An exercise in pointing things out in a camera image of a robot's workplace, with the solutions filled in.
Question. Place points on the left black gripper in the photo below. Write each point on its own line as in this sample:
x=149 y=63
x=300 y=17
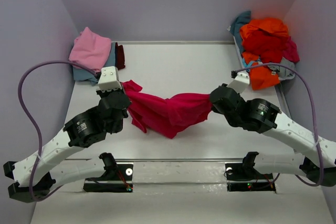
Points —
x=106 y=93

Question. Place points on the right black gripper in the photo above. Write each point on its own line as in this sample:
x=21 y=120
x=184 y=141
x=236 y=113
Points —
x=214 y=108

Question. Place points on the magenta t shirt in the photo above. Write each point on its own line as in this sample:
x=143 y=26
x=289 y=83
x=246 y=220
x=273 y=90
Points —
x=168 y=116
x=291 y=53

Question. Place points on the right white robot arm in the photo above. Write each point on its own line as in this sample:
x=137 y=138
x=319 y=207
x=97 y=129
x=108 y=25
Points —
x=313 y=159

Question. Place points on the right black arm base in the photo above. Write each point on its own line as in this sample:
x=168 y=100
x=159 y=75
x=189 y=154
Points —
x=240 y=180

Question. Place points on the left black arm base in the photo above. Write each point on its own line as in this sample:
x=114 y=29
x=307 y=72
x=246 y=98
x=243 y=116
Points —
x=116 y=182

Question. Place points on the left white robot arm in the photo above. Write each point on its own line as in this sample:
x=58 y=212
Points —
x=39 y=175

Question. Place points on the orange t shirt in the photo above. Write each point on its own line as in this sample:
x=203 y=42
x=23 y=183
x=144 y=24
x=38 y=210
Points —
x=263 y=77

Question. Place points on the light blue folded t shirt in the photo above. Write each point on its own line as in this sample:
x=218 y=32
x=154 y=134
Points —
x=83 y=75

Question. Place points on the dark red folded t shirt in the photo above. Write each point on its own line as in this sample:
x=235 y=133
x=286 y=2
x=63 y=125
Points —
x=119 y=56

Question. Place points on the grey t shirt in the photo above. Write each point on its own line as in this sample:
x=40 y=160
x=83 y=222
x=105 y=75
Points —
x=284 y=71

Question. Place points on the pink folded t shirt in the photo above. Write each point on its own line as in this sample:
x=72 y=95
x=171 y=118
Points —
x=90 y=50

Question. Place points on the teal blue t shirt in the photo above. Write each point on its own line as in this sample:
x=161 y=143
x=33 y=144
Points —
x=241 y=20

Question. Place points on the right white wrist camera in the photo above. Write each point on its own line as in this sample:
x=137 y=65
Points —
x=240 y=81

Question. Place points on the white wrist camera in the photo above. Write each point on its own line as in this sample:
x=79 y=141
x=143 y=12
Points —
x=109 y=79
x=240 y=81

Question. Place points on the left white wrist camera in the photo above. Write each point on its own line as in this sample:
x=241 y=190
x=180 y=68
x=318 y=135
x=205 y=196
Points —
x=109 y=79

